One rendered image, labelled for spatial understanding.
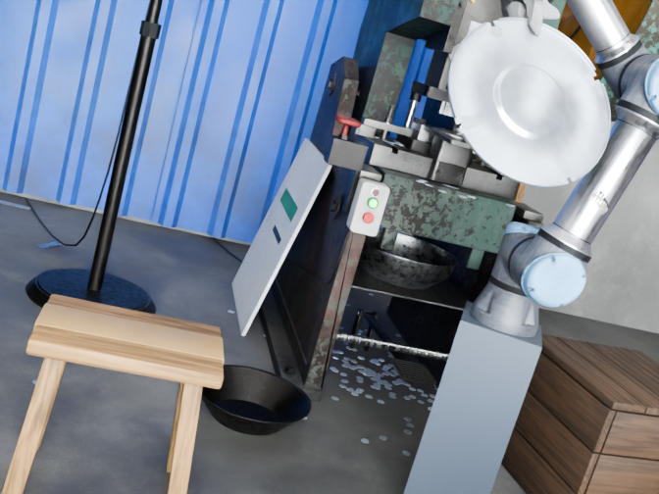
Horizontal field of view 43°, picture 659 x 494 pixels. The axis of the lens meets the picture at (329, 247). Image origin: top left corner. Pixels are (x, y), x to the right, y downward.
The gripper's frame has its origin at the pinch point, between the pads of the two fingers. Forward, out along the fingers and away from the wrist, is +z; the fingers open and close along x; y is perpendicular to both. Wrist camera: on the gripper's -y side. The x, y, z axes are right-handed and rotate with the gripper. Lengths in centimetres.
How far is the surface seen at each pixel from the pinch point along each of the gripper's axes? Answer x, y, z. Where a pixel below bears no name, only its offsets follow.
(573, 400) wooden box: 69, 60, 37
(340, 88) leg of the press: 107, 27, -73
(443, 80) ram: 72, 39, -54
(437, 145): 79, 39, -36
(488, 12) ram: 56, 46, -68
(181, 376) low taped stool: 60, -39, 43
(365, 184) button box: 77, 14, -18
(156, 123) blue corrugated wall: 200, -7, -113
